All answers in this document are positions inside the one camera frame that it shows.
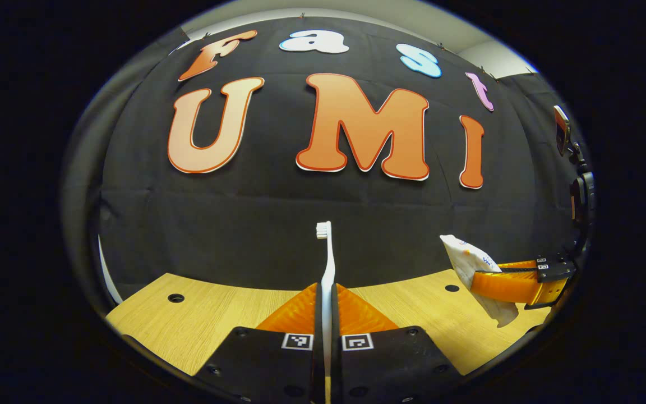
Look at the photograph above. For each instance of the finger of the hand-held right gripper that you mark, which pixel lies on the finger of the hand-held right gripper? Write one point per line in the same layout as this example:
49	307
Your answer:
513	287
555	266

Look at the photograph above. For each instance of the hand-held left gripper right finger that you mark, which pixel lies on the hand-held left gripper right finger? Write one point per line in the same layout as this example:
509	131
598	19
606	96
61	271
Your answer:
384	370

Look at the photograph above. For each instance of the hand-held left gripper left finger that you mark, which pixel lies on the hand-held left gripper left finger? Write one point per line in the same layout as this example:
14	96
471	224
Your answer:
267	370

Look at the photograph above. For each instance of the white toothpaste tube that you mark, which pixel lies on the white toothpaste tube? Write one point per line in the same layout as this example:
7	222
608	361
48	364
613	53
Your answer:
466	255

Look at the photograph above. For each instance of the white toothbrush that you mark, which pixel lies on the white toothbrush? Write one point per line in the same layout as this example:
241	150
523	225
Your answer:
328	275

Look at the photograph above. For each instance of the wooden desktop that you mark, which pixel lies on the wooden desktop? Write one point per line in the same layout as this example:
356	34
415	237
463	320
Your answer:
199	320

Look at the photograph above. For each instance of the dark grey side curtain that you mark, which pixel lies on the dark grey side curtain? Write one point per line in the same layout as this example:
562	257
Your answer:
547	185
90	185

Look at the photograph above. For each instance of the black backdrop cloth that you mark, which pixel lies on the black backdrop cloth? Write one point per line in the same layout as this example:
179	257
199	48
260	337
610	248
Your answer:
278	219

